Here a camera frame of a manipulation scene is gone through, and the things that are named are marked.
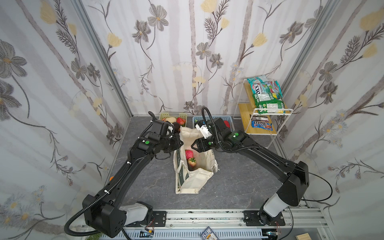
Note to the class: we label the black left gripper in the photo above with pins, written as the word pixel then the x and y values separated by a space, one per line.
pixel 175 143

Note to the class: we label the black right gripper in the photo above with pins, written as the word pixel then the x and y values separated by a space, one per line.
pixel 202 144

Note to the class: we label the pink dragon fruit toy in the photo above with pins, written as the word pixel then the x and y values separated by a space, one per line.
pixel 189 154

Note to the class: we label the cream floral tote bag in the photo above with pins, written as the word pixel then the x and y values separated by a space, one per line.
pixel 192 180

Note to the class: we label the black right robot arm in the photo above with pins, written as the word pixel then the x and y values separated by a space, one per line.
pixel 294 177

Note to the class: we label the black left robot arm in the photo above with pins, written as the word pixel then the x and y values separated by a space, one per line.
pixel 102 211

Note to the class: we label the green skittles candy bag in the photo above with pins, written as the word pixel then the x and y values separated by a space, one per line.
pixel 267 95

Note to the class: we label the green plastic fruit basket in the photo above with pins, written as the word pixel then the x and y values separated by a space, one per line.
pixel 172 117

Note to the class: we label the blue m&m candy packet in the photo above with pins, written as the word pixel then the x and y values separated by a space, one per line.
pixel 261 123

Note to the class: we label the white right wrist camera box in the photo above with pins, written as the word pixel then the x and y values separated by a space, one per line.
pixel 204 130

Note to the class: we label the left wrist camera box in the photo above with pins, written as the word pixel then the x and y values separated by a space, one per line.
pixel 162 129

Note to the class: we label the white wire wooden shelf rack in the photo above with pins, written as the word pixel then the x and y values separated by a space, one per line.
pixel 246 109

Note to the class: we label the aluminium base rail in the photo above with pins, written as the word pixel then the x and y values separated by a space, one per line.
pixel 232 224

